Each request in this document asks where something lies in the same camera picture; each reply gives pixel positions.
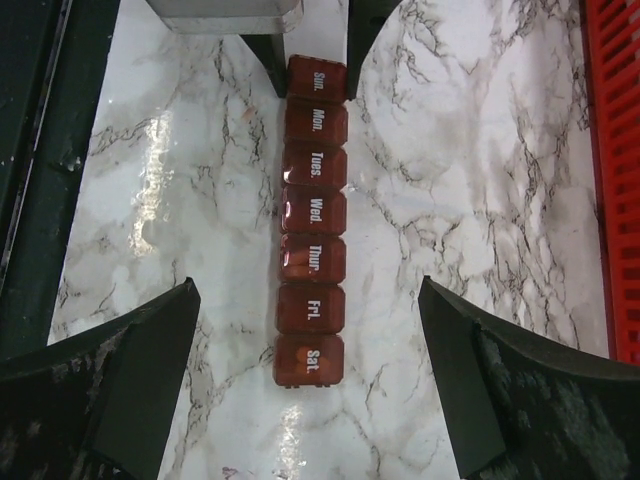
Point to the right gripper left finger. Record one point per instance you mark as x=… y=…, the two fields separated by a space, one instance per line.
x=99 y=404

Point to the red plastic shopping basket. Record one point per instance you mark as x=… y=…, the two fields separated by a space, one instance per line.
x=612 y=38

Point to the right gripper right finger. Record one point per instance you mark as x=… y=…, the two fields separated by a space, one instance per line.
x=520 y=406

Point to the brown weekly pill organizer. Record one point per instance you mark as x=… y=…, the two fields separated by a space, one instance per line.
x=311 y=303

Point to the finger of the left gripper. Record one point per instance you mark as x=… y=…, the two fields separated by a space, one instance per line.
x=269 y=49
x=365 y=21

